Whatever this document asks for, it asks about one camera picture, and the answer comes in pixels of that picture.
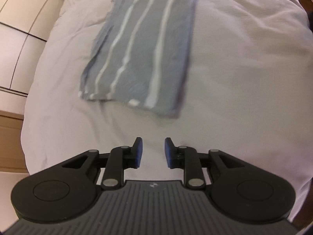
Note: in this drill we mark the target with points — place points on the grey white striped shirt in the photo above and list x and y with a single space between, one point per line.
140 55

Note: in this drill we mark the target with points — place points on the wooden bedside furniture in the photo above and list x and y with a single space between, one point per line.
12 156

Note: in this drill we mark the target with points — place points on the white bed duvet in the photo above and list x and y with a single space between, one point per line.
248 93

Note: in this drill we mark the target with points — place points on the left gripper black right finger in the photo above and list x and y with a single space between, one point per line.
187 159

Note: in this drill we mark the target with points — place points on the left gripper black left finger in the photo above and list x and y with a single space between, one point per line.
120 159

